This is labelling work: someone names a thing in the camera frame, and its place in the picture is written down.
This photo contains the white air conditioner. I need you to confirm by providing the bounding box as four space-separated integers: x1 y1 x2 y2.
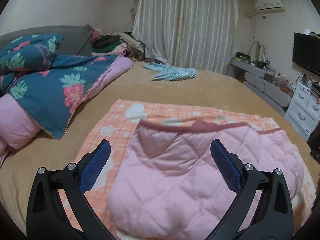
254 0 285 13

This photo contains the orange plaid blanket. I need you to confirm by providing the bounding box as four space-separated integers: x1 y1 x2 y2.
58 98 318 240

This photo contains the navy floral quilt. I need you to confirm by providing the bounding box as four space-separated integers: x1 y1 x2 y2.
1 33 132 159

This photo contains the light blue garment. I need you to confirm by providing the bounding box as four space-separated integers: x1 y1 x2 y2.
143 62 197 81

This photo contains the grey headboard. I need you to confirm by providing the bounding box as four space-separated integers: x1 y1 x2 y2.
0 24 94 57

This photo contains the black flat television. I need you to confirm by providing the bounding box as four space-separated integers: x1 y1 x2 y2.
292 33 320 76

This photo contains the white drawer cabinet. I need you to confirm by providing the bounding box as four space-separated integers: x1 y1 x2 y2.
284 82 319 141

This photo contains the pile of clothes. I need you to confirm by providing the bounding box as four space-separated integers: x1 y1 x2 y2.
91 29 146 61

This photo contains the pink quilted jacket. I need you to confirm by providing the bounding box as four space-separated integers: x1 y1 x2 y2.
108 120 304 239

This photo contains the grey curved desk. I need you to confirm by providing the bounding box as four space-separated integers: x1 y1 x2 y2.
231 58 292 116

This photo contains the white striped curtain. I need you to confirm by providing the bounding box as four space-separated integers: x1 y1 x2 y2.
132 0 239 74

